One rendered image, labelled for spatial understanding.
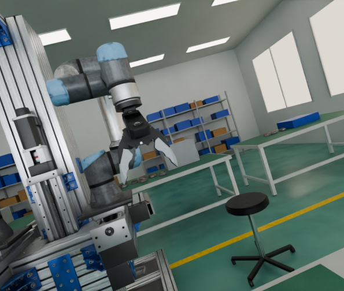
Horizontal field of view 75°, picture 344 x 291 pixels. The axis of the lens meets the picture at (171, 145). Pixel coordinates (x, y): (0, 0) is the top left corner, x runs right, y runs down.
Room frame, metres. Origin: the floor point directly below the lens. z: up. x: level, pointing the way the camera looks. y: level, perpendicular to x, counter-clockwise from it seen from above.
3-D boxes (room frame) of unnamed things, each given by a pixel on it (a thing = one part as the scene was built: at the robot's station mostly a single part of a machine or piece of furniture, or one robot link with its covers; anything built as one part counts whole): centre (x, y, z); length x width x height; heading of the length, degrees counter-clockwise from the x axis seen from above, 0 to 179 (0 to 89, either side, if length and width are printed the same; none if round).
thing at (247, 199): (1.78, -0.45, 0.28); 0.54 x 0.49 x 0.56; 9
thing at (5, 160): (6.00, 4.29, 1.92); 0.42 x 0.42 x 0.28; 10
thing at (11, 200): (5.98, 4.50, 0.87); 0.42 x 0.40 x 0.18; 98
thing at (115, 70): (0.60, 0.08, 1.45); 0.09 x 0.08 x 0.11; 18
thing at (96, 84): (0.69, 0.12, 1.45); 0.11 x 0.11 x 0.08; 18
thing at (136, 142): (0.61, 0.08, 1.29); 0.09 x 0.08 x 0.12; 10
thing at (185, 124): (6.75, -0.49, 1.40); 0.42 x 0.42 x 0.23; 9
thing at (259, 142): (3.58, -1.97, 0.37); 1.90 x 0.90 x 0.75; 99
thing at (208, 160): (3.20, 0.45, 0.37); 2.20 x 0.90 x 0.75; 99
